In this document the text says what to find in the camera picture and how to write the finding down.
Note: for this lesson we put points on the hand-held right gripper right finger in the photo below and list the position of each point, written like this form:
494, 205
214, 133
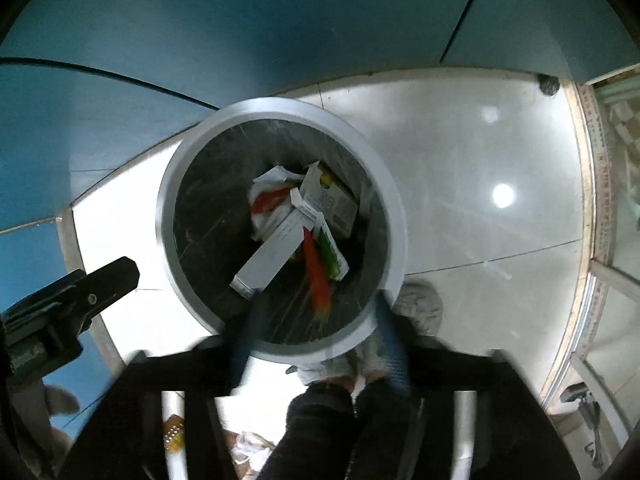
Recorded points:
395, 355

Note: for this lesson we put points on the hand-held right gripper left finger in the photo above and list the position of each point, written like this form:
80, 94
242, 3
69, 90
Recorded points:
242, 345

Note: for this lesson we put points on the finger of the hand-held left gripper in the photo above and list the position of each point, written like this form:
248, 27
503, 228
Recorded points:
110, 280
45, 300

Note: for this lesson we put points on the long white pink box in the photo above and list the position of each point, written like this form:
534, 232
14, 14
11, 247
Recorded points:
272, 255

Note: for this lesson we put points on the round white trash bin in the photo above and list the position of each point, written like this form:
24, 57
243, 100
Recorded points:
200, 240

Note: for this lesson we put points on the red snack wrapper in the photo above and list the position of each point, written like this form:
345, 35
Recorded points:
317, 275

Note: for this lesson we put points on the bright green sachet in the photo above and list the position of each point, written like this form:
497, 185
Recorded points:
336, 255

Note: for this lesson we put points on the red white plastic bag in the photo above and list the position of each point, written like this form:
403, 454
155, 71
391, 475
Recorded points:
267, 200

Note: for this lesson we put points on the small white green box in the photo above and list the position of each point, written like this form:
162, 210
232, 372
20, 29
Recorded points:
332, 200

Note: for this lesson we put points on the person's right grey slipper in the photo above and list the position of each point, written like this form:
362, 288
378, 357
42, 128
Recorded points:
422, 307

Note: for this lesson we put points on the person's right leg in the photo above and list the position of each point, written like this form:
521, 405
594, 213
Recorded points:
385, 430

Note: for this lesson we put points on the person's leg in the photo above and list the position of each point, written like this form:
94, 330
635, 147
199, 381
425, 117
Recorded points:
310, 435
385, 430

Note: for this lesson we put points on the clear crumpled plastic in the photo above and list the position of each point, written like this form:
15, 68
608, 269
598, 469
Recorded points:
250, 447

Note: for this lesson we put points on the yellow perforated piece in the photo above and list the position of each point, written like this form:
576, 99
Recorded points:
173, 432

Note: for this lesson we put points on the person's left leg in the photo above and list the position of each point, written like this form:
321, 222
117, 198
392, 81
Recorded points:
310, 435

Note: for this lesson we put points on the dark metal stand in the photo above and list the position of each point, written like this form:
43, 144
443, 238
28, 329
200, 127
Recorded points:
587, 410

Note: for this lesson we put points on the glass door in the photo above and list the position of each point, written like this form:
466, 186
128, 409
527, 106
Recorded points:
602, 185

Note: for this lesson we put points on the blue cabinet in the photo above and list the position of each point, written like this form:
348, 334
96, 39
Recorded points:
250, 35

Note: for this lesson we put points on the dark round object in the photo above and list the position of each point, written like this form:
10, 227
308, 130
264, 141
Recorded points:
548, 84

